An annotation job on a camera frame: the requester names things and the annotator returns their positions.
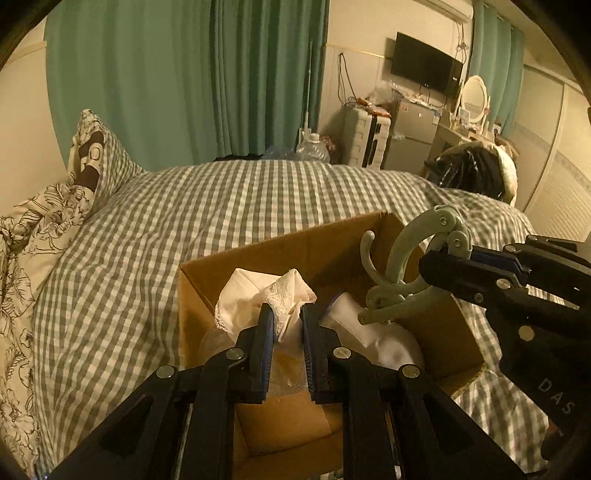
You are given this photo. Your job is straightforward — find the green curtain at right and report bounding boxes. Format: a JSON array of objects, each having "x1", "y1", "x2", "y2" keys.
[{"x1": 469, "y1": 1, "x2": 525, "y2": 137}]

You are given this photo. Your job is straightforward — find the black white clothes pile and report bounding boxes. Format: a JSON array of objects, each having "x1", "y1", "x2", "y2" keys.
[{"x1": 425, "y1": 141, "x2": 519, "y2": 206}]

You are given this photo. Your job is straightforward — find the large clear water bottle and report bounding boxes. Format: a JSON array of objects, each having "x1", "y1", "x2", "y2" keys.
[{"x1": 294, "y1": 133, "x2": 331, "y2": 163}]

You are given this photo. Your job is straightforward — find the green curtain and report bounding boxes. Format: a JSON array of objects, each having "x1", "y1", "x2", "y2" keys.
[
  {"x1": 44, "y1": 1, "x2": 329, "y2": 171},
  {"x1": 469, "y1": 1, "x2": 525, "y2": 137}
]

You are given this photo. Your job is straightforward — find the white suitcase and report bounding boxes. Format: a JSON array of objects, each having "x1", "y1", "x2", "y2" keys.
[{"x1": 342, "y1": 107, "x2": 391, "y2": 171}]

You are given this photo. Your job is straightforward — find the silver mini fridge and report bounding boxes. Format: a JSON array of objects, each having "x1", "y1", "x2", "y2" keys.
[{"x1": 383, "y1": 99, "x2": 441, "y2": 175}]

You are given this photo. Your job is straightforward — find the oval white vanity mirror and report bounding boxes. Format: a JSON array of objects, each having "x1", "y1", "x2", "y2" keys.
[{"x1": 455, "y1": 75, "x2": 491, "y2": 127}]

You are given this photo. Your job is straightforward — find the white lace cloth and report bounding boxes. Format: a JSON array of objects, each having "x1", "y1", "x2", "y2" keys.
[{"x1": 214, "y1": 268, "x2": 318, "y2": 358}]

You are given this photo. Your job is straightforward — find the white air conditioner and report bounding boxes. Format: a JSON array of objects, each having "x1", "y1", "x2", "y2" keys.
[{"x1": 425, "y1": 0, "x2": 474, "y2": 23}]

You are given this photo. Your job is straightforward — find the white wardrobe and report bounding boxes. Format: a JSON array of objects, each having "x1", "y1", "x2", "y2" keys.
[{"x1": 510, "y1": 65, "x2": 590, "y2": 241}]

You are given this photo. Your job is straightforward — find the checked pillow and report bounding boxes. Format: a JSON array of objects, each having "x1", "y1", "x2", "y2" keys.
[{"x1": 68, "y1": 109, "x2": 145, "y2": 219}]

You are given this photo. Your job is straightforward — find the brown cardboard box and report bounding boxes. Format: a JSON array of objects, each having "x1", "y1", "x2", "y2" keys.
[{"x1": 178, "y1": 212, "x2": 484, "y2": 479}]

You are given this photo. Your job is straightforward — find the white dressing table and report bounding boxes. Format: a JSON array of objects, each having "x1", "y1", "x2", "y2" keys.
[{"x1": 427, "y1": 124, "x2": 495, "y2": 161}]

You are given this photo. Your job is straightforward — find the black wall television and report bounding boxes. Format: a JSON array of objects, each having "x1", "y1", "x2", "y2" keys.
[{"x1": 391, "y1": 33, "x2": 464, "y2": 97}]

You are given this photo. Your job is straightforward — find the white grey sock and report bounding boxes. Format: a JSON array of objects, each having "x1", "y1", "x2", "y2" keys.
[{"x1": 321, "y1": 293, "x2": 425, "y2": 370}]

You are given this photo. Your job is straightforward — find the floral white blanket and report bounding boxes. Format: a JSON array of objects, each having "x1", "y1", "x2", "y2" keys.
[{"x1": 1, "y1": 182, "x2": 94, "y2": 476}]

